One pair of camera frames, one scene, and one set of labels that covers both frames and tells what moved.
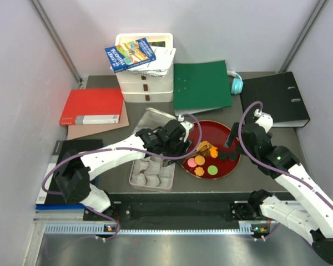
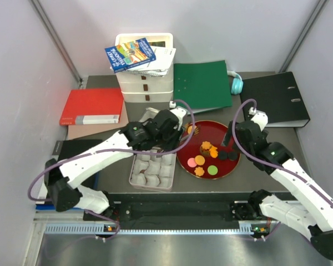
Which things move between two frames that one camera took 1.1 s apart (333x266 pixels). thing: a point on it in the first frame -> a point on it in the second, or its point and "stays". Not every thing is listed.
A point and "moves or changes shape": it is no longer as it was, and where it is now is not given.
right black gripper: [231, 136] stays
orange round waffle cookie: [203, 146] moves or changes shape
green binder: [200, 87] stays
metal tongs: [205, 151] -> [196, 131]
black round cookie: [223, 155] stays
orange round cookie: [200, 160] stays
